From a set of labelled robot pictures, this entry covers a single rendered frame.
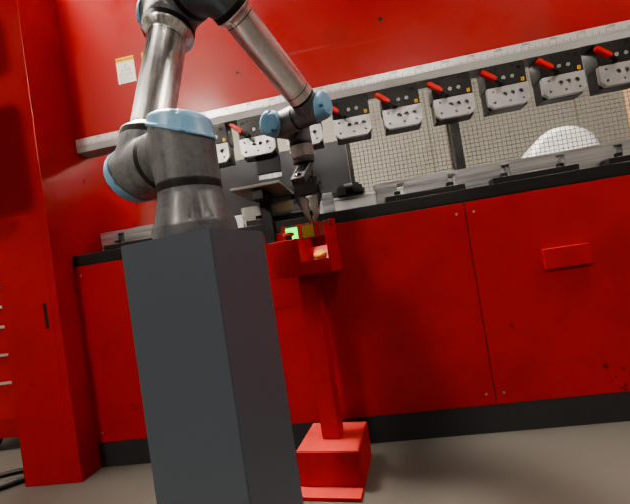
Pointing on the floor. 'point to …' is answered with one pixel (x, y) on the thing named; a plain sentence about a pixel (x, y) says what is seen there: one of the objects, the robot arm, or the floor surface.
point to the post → (456, 146)
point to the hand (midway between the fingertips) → (312, 219)
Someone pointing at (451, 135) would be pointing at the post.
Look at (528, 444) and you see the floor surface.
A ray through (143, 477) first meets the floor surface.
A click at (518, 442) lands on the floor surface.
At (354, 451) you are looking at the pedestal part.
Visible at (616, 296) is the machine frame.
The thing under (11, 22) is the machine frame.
